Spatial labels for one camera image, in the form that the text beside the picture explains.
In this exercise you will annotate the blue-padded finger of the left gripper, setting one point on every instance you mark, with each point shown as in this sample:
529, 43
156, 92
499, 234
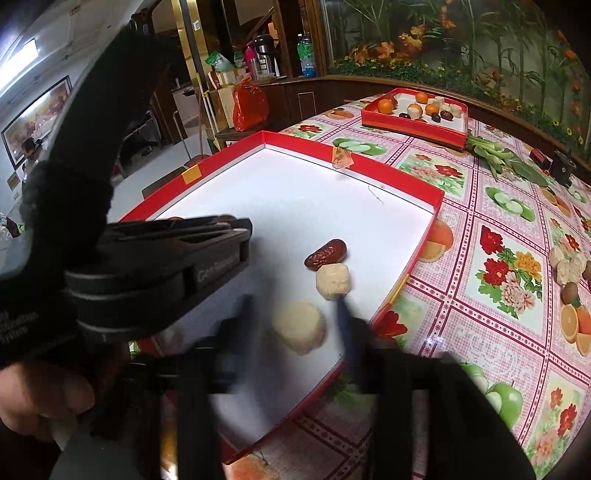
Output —
159, 226
223, 239

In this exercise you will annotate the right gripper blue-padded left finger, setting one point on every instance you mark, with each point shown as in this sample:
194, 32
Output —
234, 339

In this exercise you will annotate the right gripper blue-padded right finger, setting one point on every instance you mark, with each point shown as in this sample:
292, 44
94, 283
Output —
357, 341

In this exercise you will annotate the white lumpy fruit piece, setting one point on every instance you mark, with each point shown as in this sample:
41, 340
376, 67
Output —
301, 326

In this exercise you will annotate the white peeled fruit ball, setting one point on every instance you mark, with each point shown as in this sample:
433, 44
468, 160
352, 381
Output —
333, 280

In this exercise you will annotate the red date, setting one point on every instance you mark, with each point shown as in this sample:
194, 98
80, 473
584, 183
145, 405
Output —
332, 252

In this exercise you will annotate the far red tray with fruits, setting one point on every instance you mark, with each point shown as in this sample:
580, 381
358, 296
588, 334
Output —
431, 117

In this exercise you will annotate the person's left hand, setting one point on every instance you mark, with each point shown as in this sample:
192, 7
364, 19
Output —
32, 394

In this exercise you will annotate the brown floor mat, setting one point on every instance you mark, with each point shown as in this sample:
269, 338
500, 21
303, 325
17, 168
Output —
159, 183

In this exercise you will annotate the large red tray white inside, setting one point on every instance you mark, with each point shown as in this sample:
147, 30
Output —
297, 201

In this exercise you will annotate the orange red plastic bag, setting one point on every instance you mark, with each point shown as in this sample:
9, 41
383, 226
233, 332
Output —
250, 106

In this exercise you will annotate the standing person dark clothes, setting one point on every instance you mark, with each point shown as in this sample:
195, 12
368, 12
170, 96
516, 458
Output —
31, 149

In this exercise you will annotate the framed landscape painting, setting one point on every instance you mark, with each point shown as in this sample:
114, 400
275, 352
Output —
36, 121

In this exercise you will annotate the floral fruit print tablecloth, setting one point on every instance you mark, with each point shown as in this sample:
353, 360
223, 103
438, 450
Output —
482, 290

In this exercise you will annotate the steel thermos flask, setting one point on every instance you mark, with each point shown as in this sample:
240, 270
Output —
266, 56

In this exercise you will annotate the green label plastic bottle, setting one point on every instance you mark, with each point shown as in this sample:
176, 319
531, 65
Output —
305, 52

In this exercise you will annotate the brown small kiwi behind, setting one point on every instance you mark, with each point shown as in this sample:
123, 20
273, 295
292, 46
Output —
587, 272

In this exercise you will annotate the green leafy vegetables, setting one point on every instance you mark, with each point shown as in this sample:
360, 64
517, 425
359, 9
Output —
501, 159

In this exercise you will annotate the small red black box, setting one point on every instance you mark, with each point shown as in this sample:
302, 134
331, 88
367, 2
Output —
540, 159

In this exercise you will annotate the glass panel with artificial flowers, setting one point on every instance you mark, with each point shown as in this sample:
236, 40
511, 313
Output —
504, 53

